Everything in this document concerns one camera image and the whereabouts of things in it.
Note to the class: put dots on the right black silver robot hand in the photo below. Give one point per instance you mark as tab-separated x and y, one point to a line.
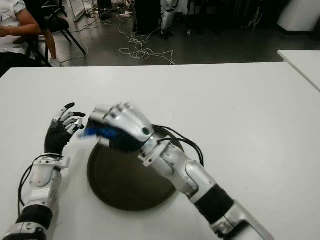
130	125

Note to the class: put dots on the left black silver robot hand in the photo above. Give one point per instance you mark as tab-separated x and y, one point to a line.
55	140

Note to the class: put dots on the blue Oreo cookie packet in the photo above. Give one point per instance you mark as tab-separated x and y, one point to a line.
100	132

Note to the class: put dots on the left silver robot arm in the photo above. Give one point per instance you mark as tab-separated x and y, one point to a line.
40	185

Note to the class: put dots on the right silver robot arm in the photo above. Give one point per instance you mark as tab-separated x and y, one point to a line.
200	180

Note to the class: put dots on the round dark brown tray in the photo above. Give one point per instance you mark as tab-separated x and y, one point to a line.
125	180

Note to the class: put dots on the tall black cabinet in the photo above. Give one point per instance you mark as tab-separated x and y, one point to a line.
147	17

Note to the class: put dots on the silver humanoid robot legs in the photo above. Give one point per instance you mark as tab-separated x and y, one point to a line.
166	20

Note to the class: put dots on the seated person in white shirt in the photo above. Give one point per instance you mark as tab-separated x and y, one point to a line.
10	37

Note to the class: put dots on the black chair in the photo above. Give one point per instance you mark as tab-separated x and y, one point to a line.
53	23

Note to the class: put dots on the black white soccer ball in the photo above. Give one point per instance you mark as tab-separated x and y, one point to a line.
130	2

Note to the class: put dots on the white framed board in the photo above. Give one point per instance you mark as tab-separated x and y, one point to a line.
78	10

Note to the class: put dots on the white side table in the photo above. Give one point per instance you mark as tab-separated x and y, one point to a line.
305	62

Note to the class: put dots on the white curved panel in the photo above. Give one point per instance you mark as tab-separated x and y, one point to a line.
300	15

